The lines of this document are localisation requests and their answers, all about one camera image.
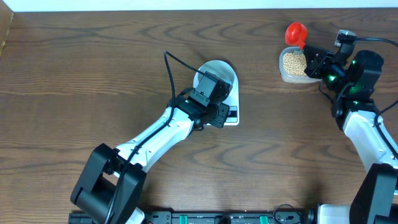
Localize white kitchen scale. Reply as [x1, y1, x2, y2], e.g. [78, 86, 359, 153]
[192, 60, 240, 126]

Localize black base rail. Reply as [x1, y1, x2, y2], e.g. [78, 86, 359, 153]
[68, 210, 320, 224]

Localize soybeans in container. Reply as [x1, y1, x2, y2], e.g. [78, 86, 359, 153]
[282, 53, 307, 77]

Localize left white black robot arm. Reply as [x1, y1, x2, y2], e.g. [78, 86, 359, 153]
[70, 70, 239, 223]

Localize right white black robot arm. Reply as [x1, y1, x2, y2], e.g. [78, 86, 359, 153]
[303, 45, 397, 223]

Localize clear plastic bean container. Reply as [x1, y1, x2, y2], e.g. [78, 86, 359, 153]
[279, 47, 320, 84]

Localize white bowl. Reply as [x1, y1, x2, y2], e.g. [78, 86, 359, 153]
[198, 60, 239, 93]

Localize red measuring scoop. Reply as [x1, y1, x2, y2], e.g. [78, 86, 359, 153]
[285, 22, 307, 50]

